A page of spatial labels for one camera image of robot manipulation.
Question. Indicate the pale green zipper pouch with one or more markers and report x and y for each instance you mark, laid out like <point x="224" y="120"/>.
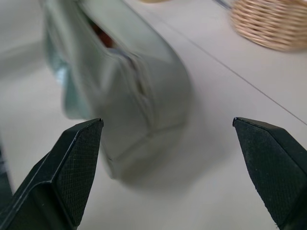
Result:
<point x="115" y="83"/>

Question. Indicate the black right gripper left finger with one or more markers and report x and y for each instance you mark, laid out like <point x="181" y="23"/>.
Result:
<point x="60" y="182"/>

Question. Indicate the woven wicker basket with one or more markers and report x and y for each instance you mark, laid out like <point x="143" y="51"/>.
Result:
<point x="268" y="22"/>

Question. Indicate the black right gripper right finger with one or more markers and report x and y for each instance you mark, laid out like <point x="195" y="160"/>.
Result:
<point x="275" y="172"/>

